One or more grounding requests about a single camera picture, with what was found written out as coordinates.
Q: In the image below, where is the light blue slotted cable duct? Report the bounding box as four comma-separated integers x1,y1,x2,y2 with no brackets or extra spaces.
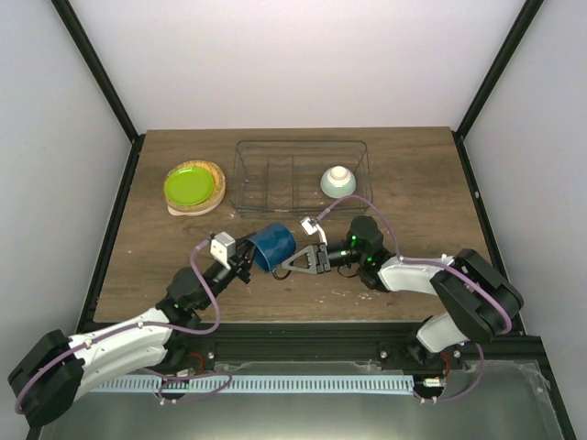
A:
94,375,415,395

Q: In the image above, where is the black wire dish rack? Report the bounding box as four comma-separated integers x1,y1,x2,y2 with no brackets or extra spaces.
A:
229,138,373,218

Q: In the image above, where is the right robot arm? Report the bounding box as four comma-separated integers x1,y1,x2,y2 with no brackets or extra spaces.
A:
282,215,524,369

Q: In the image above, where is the dark blue ceramic mug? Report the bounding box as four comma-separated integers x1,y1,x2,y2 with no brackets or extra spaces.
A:
249,223,297,273

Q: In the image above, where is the pale celadon ceramic bowl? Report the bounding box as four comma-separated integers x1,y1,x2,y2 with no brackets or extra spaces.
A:
320,165,357,199

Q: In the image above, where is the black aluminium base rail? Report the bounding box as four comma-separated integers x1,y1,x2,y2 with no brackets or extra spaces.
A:
160,320,542,368

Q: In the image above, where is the lime green plastic plate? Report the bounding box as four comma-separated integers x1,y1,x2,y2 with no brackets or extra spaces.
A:
163,166,215,206

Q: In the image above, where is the black enclosure frame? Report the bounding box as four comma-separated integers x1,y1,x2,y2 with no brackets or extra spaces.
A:
52,1,576,439

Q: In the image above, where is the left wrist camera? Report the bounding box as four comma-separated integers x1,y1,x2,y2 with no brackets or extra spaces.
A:
210,232,236,270

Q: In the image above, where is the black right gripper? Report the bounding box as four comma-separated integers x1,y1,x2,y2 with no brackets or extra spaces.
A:
282,241,365,276

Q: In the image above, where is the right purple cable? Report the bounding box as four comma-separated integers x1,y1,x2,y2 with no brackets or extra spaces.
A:
316,194,513,404

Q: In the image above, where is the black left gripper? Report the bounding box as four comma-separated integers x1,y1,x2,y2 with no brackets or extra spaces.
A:
197,235,261,312

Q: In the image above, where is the cream brown-rimmed plate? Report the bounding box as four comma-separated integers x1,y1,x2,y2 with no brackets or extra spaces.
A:
167,160,227,214

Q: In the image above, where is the white bottom plate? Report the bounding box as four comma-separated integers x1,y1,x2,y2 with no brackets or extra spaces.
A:
167,202,220,216

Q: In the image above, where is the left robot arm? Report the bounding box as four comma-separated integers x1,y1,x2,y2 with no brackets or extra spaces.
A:
7,238,256,428

